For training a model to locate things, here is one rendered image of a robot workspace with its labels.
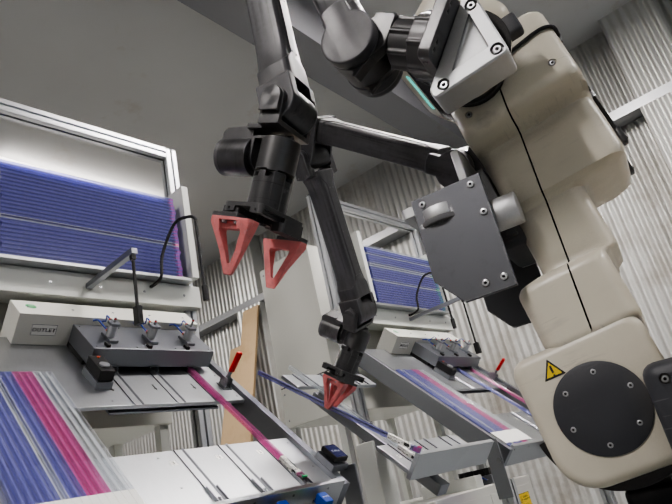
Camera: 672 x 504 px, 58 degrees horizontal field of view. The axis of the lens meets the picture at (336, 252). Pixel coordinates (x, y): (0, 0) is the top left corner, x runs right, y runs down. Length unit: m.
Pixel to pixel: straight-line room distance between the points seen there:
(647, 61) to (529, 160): 3.27
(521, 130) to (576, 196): 0.12
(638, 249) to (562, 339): 3.16
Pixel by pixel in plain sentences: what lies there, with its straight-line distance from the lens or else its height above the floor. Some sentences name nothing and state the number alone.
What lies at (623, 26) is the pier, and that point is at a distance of 4.26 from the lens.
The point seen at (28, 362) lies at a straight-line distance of 1.54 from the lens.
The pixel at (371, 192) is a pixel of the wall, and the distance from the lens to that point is 4.85.
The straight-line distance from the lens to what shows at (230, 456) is 1.36.
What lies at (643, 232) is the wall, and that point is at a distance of 3.93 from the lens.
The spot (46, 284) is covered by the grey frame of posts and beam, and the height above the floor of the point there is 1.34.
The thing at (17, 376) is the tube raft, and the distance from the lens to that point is 1.44.
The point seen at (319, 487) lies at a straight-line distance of 1.34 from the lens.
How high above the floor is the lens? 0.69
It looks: 22 degrees up
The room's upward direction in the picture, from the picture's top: 13 degrees counter-clockwise
